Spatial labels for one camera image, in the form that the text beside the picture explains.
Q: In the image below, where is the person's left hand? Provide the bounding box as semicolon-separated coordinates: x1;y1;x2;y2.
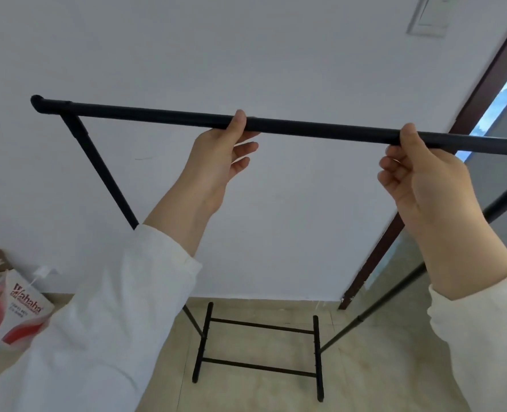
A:
178;109;261;215

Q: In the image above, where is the person's right hand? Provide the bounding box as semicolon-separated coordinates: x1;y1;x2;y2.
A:
377;122;486;236

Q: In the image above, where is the black metal clothes rack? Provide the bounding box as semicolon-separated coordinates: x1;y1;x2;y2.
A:
30;94;507;403

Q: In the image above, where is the person's left forearm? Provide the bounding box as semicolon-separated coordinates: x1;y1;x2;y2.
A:
0;180;224;412

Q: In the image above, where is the person's right forearm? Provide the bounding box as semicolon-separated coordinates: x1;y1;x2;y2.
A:
403;209;507;412

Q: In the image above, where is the white wall light switch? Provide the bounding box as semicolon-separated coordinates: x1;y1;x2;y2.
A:
407;0;454;38

